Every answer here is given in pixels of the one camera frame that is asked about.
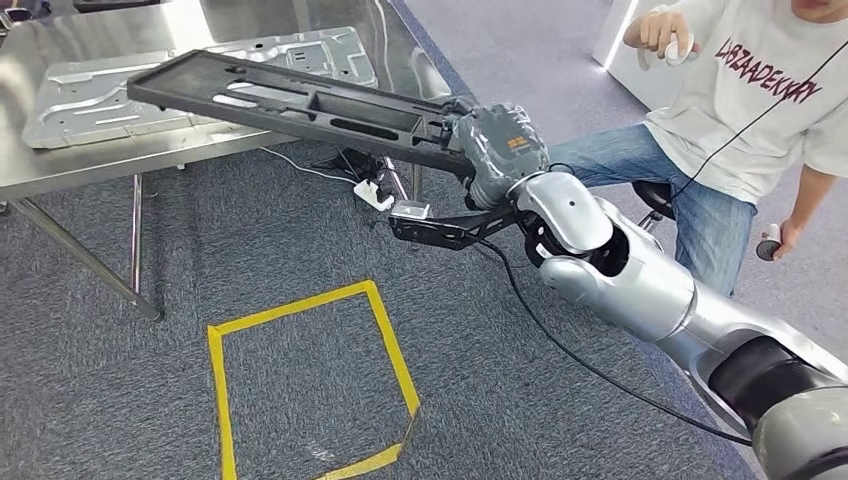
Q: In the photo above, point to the person's left hand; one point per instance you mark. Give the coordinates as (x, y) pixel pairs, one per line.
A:
(790, 238)

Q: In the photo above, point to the person's right hand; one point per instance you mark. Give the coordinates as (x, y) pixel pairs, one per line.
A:
(659, 30)

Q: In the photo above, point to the white controller dark end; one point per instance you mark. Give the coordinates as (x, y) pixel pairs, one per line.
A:
(768, 250)

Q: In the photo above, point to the long black plastic part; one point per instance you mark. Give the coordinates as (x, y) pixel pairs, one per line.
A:
(179, 79)

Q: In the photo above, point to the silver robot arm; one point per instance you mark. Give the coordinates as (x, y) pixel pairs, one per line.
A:
(636, 291)

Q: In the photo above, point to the person's left forearm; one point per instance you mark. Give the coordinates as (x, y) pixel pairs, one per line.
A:
(808, 195)

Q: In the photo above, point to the stainless steel workbench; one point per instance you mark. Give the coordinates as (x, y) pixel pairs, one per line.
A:
(79, 169)

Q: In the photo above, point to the white panel light strips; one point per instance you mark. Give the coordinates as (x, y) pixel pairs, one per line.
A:
(629, 89)

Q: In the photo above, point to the person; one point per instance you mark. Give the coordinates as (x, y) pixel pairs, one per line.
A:
(748, 119)

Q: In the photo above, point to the white power strip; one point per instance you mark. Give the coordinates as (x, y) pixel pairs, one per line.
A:
(374, 195)

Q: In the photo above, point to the yellow floor tape square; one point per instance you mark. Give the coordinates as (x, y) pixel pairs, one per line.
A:
(289, 306)

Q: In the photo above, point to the stamped silver metal panel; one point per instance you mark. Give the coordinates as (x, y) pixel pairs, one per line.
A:
(86, 112)

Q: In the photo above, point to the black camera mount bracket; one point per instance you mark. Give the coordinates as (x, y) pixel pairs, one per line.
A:
(437, 232)

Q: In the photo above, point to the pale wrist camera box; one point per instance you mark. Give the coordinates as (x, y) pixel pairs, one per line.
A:
(411, 210)

